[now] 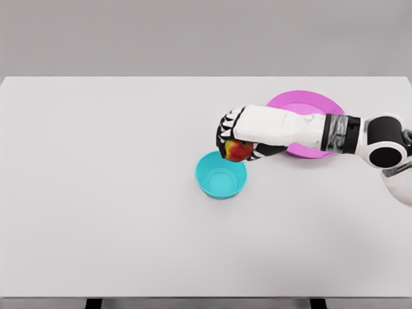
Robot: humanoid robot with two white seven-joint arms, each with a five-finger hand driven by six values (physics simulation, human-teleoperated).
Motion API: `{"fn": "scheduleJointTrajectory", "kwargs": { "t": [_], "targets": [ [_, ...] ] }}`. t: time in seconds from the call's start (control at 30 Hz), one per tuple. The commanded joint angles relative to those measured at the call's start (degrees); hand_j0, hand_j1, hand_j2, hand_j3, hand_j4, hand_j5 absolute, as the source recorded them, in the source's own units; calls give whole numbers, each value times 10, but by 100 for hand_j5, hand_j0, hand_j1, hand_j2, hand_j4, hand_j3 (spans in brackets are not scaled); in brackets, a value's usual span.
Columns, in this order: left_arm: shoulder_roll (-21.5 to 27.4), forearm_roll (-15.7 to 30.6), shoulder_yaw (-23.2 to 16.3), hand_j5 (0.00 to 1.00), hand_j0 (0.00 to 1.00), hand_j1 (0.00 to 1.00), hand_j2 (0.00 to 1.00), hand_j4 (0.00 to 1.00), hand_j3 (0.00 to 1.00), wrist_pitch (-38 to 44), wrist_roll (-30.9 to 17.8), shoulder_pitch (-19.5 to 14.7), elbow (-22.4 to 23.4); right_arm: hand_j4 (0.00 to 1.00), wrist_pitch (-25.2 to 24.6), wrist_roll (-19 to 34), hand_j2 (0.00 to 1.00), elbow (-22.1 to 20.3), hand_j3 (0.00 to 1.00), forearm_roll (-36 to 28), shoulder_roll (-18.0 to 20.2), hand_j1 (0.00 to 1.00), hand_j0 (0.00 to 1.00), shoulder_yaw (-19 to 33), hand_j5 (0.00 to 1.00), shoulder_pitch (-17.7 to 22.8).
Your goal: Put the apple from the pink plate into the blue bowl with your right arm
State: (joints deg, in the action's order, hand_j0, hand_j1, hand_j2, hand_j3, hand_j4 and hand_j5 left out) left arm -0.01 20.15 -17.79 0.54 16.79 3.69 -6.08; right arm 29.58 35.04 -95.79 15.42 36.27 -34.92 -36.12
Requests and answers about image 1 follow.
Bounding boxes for red yellow apple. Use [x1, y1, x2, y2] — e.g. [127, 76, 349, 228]
[224, 139, 254, 163]

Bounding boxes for blue bowl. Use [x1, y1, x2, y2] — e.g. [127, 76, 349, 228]
[194, 151, 248, 200]

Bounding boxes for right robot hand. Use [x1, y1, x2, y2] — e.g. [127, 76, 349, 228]
[215, 104, 301, 162]

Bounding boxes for pink plate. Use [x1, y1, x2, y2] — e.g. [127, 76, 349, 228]
[265, 90, 346, 160]

